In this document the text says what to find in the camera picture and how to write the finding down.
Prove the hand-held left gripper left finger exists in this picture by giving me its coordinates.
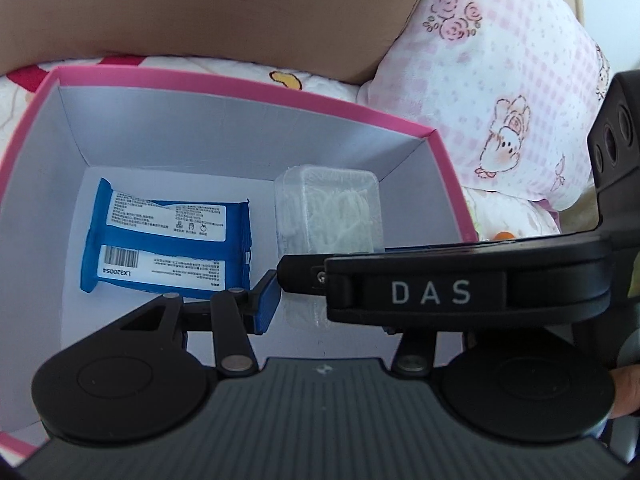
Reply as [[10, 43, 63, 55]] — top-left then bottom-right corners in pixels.
[[117, 269, 279, 380]]

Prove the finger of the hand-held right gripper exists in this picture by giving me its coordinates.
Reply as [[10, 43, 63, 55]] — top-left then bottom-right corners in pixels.
[[276, 254, 331, 297]]

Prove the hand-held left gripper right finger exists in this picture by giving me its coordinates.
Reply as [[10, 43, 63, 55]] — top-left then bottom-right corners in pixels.
[[391, 332, 437, 377]]

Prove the clear floss pick box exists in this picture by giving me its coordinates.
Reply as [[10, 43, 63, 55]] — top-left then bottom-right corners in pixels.
[[274, 164, 386, 331]]

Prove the blue wet wipes packet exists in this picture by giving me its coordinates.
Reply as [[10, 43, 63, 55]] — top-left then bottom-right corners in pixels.
[[80, 177, 252, 301]]

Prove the pink cardboard box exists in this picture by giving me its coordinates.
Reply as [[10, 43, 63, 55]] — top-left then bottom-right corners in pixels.
[[0, 64, 478, 461]]

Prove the person's right hand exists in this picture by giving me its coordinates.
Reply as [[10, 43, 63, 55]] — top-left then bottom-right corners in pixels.
[[610, 364, 640, 421]]

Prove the printed bear blanket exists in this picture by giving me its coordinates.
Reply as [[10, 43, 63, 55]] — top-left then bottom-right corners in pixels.
[[0, 52, 561, 243]]

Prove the beige satin cloth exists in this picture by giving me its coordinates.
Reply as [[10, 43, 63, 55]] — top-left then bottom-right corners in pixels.
[[560, 180, 603, 236]]

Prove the pink checked pillow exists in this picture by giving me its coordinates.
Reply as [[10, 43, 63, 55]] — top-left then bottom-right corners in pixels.
[[356, 0, 613, 212]]

